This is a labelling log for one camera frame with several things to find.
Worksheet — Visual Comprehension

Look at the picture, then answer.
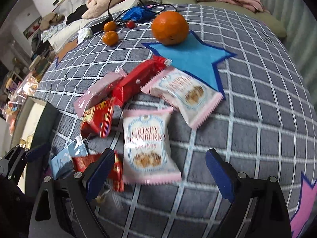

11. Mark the gold snack packet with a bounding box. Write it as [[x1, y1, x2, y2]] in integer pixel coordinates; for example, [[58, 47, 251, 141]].
[[19, 134, 34, 150]]

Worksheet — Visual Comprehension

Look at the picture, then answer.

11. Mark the light blue snack packet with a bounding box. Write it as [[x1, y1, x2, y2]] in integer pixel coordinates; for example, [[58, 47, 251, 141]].
[[49, 135, 88, 180]]

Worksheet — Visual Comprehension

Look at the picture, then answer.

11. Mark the red chinese snack packet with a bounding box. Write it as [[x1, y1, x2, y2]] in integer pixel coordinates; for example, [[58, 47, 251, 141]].
[[81, 98, 116, 139]]

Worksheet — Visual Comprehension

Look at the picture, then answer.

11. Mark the pink cranberry cookie packet front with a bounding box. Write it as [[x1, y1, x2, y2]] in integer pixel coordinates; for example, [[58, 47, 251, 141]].
[[122, 107, 182, 185]]

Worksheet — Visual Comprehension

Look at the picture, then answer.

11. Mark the pink cranberry cookie packet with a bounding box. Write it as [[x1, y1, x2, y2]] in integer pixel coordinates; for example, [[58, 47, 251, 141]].
[[141, 66, 223, 130], [122, 107, 182, 185]]

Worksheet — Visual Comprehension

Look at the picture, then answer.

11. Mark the pink cranberry cookie packet back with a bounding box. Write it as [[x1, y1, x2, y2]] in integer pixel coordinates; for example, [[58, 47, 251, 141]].
[[141, 66, 223, 130]]

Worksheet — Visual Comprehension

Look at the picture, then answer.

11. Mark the red snack packet low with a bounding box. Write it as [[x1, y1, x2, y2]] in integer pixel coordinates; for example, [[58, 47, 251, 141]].
[[72, 149, 124, 195]]

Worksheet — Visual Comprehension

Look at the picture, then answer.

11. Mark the dark green tray box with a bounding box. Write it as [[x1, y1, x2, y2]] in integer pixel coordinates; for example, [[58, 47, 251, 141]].
[[10, 96, 60, 199]]

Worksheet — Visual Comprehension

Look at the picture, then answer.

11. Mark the pile of snack bags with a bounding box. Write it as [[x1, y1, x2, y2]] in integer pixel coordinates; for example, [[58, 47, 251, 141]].
[[1, 73, 39, 136]]

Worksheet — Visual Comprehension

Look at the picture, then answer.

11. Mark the plain pink snack packet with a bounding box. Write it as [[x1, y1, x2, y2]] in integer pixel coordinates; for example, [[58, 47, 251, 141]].
[[74, 67, 127, 118]]

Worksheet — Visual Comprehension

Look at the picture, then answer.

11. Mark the pink felt star right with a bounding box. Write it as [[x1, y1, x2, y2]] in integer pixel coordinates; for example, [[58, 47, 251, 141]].
[[290, 173, 316, 237]]

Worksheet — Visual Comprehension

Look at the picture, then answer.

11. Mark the grid pattern grey tablecloth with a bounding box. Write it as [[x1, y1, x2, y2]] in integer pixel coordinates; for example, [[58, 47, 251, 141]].
[[35, 4, 316, 237]]

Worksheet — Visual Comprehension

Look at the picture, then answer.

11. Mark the long red snack packet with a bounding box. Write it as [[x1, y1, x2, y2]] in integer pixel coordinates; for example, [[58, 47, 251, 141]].
[[111, 55, 172, 107]]

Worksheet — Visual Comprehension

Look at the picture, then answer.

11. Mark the blue felt star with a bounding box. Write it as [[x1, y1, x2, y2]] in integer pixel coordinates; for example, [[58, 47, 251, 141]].
[[143, 30, 236, 95]]

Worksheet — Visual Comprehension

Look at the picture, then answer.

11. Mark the white crumpled tissue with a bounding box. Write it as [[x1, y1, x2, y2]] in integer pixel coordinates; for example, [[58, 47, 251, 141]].
[[77, 27, 93, 45]]

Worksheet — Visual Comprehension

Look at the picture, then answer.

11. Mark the small tangerine near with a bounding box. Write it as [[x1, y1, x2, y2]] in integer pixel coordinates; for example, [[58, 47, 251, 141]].
[[102, 31, 119, 46]]

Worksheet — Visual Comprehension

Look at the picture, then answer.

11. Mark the small tangerine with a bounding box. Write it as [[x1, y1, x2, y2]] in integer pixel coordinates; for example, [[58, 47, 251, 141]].
[[103, 21, 116, 32], [102, 31, 119, 46]]

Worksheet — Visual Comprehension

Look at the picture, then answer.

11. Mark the small tangerine far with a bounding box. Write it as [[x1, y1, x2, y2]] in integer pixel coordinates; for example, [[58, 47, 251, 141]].
[[103, 21, 116, 32]]

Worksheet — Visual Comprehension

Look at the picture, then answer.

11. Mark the small red cherry tomato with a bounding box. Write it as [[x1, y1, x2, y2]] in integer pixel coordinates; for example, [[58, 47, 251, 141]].
[[126, 20, 135, 29]]

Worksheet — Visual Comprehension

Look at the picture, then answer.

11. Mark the large orange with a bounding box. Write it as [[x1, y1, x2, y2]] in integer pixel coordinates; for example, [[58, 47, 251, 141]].
[[151, 11, 189, 46]]

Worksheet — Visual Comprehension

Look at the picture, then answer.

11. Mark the green armchair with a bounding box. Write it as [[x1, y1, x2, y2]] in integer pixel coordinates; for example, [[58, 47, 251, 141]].
[[162, 0, 287, 40]]

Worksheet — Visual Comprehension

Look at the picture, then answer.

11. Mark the beige fluffy coat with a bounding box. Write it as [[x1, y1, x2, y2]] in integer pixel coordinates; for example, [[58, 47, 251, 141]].
[[81, 0, 127, 20]]

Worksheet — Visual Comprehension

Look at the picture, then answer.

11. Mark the blue crumpled bag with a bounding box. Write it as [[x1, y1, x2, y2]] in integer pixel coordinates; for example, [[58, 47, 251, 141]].
[[121, 6, 156, 22]]

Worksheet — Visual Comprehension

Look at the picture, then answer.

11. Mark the white sofa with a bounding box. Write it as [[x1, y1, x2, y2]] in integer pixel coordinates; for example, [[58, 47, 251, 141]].
[[41, 0, 162, 53]]

